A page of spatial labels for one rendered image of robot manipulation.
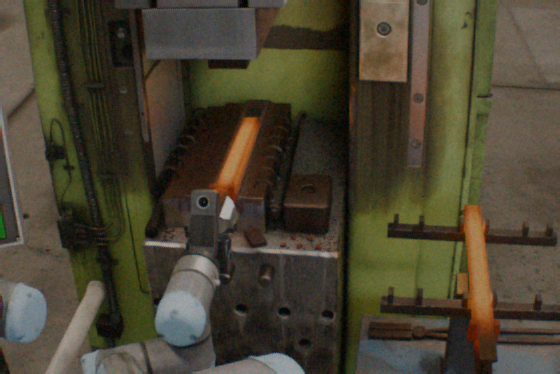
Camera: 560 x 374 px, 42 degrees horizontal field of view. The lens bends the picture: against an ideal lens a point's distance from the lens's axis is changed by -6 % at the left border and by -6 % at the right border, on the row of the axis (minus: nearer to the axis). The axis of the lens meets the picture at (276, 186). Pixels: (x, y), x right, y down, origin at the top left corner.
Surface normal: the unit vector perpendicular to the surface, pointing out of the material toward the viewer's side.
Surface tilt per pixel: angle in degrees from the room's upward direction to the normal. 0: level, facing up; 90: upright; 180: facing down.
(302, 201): 0
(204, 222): 59
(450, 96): 90
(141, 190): 90
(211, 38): 90
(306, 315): 90
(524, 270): 0
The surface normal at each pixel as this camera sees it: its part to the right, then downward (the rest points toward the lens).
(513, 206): -0.04, -0.86
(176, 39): -0.14, 0.52
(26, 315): 0.94, 0.15
